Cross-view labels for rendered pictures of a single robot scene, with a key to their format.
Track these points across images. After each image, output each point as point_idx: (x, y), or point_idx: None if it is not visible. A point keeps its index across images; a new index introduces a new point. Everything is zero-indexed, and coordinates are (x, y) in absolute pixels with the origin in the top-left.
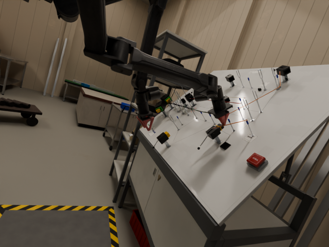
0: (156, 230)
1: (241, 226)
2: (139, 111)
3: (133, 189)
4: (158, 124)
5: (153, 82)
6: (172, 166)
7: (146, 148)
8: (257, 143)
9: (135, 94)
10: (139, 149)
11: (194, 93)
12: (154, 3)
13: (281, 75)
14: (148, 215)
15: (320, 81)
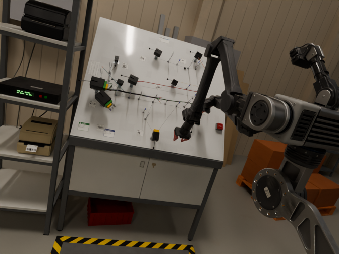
0: (167, 193)
1: None
2: (186, 133)
3: (99, 195)
4: (104, 118)
5: (72, 61)
6: (175, 151)
7: (119, 151)
8: (211, 115)
9: (191, 124)
10: (81, 157)
11: (207, 106)
12: (217, 55)
13: (197, 59)
14: (149, 194)
15: None
